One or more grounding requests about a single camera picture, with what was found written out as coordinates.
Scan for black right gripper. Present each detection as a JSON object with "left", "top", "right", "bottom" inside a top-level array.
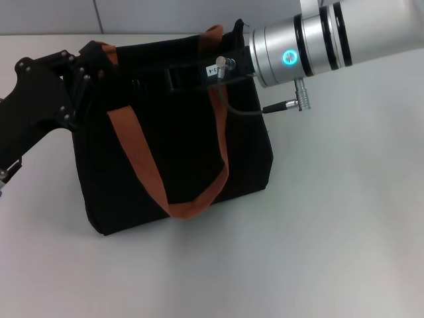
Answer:
[{"left": 131, "top": 45, "right": 258, "bottom": 93}]

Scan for black food bag orange handles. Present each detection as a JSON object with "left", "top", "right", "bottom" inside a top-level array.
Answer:
[{"left": 71, "top": 19, "right": 275, "bottom": 237}]

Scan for right gripper cable silver connector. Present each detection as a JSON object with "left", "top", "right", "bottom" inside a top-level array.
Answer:
[{"left": 215, "top": 55, "right": 308, "bottom": 117}]

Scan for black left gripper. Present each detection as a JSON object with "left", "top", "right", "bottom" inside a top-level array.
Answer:
[{"left": 0, "top": 39, "right": 113, "bottom": 187}]

